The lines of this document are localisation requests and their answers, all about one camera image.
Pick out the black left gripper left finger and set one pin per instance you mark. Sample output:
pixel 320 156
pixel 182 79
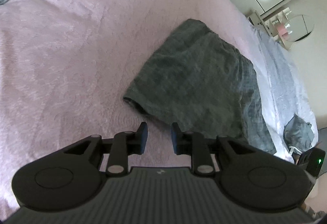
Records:
pixel 74 174

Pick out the beige vanity shelf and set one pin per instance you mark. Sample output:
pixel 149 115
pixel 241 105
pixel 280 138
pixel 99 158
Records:
pixel 278 26

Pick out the round wall mirror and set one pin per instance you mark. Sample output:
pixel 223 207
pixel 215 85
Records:
pixel 298 28

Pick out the pink bed blanket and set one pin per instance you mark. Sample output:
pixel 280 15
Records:
pixel 65 65

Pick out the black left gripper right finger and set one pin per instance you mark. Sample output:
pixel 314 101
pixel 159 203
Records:
pixel 247 175

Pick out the dark green plaid garment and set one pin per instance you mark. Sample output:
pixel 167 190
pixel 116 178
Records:
pixel 204 84

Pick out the white grey bed sheet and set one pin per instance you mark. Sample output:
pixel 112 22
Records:
pixel 283 94

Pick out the black device with green light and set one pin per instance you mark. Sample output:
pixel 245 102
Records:
pixel 312 161

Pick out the crumpled grey cloth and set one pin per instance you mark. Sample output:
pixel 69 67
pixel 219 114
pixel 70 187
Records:
pixel 298 134

